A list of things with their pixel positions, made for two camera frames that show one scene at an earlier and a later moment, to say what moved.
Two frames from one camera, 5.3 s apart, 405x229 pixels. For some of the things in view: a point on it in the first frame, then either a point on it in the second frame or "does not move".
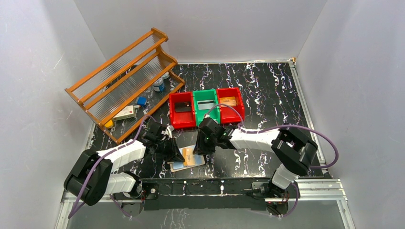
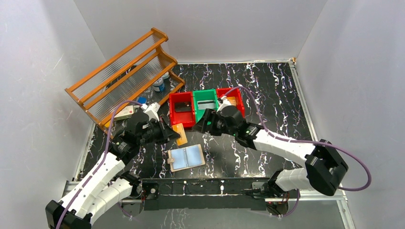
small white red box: x=128 y=112 does not move
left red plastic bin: x=182 y=109 does not move
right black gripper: x=200 y=148 → x=209 y=115
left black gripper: x=170 y=150 → x=162 y=130
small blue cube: x=142 y=100 does not move
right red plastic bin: x=231 y=105 does not move
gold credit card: x=188 y=156 → x=179 y=129
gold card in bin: x=229 y=101 does not move
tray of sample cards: x=191 y=160 does not move
